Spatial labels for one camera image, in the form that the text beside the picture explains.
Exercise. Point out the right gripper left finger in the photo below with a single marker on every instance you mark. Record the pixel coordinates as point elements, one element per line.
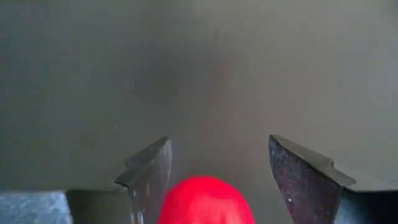
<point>146,174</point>

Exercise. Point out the red toy tomato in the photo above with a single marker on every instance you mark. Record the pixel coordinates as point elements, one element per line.
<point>205,202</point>

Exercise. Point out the grey plastic basket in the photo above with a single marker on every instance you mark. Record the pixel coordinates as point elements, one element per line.
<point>217,77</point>

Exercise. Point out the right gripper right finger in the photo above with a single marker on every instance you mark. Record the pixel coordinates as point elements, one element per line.
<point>304,186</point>

